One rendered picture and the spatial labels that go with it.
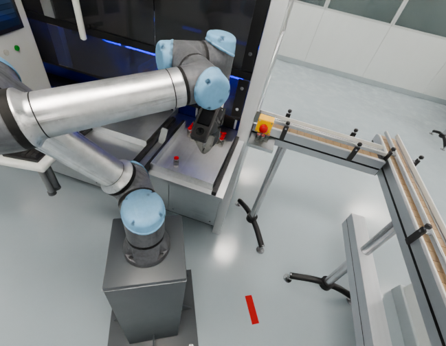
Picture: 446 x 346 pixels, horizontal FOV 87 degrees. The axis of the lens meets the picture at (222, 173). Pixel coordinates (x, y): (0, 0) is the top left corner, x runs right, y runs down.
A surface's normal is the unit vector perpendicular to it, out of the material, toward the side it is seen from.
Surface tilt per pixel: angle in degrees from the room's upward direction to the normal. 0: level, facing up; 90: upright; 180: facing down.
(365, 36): 90
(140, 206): 7
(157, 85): 48
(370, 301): 0
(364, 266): 0
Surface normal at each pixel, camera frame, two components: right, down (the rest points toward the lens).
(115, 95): 0.37, 0.04
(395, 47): -0.27, 0.64
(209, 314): 0.17, -0.71
